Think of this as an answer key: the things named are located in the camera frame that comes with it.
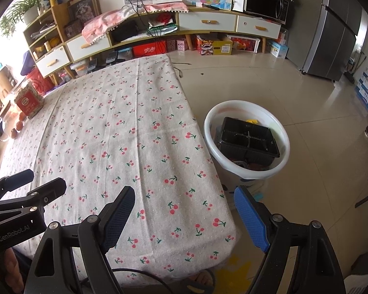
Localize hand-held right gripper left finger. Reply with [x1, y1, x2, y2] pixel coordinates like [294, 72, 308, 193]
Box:
[26, 185, 136, 294]

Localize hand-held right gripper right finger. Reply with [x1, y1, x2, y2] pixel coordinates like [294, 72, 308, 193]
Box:
[234, 184, 346, 294]

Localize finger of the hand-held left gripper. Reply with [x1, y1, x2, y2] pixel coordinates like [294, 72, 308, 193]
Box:
[0, 169, 35, 203]
[0, 178, 67, 213]

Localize black plastic tray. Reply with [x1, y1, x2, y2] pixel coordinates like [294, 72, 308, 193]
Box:
[217, 117, 280, 167]

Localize white plastic bin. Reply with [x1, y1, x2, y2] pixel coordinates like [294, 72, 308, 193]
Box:
[203, 99, 290, 203]

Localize person's left forearm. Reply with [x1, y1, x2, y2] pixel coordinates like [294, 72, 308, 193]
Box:
[0, 246, 34, 294]

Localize person's foot in slipper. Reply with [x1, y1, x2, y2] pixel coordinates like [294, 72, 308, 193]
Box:
[184, 268, 217, 294]

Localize glass jar red label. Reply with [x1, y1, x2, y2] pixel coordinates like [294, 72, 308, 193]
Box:
[14, 78, 45, 118]

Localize red bag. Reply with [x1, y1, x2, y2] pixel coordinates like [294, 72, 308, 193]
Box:
[26, 67, 54, 94]

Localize cherry print tablecloth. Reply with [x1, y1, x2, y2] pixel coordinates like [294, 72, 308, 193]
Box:
[0, 53, 241, 282]

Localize purple bag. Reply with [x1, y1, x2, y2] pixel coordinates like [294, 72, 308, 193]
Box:
[20, 50, 39, 75]

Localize red box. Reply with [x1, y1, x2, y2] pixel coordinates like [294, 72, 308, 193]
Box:
[132, 43, 158, 57]

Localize blue and white box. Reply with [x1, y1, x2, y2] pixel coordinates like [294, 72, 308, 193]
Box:
[267, 39, 290, 59]

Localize broom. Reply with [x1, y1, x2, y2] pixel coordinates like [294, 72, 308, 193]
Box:
[343, 53, 367, 83]

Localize black box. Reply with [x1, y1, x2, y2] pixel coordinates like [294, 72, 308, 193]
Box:
[112, 20, 138, 42]

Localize white storage crate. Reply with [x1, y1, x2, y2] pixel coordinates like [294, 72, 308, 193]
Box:
[230, 35, 261, 53]

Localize colourful printed carton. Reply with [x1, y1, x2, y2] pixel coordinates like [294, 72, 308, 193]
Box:
[196, 34, 234, 56]

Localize green potted plant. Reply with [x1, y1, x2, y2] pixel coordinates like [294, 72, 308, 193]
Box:
[0, 0, 54, 34]

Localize pink cloth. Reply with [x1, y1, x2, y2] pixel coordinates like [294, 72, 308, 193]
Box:
[81, 1, 189, 40]

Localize framed picture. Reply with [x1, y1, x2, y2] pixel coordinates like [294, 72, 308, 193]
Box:
[68, 0, 100, 22]

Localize grey refrigerator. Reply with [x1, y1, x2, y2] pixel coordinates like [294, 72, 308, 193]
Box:
[287, 0, 364, 82]

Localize wooden cabinet white drawers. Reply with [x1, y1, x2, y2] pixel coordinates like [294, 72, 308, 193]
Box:
[23, 6, 283, 78]

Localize black microwave oven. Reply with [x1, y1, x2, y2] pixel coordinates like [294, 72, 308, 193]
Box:
[244, 0, 290, 25]

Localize black cable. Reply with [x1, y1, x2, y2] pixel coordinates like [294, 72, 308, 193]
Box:
[80, 268, 184, 291]

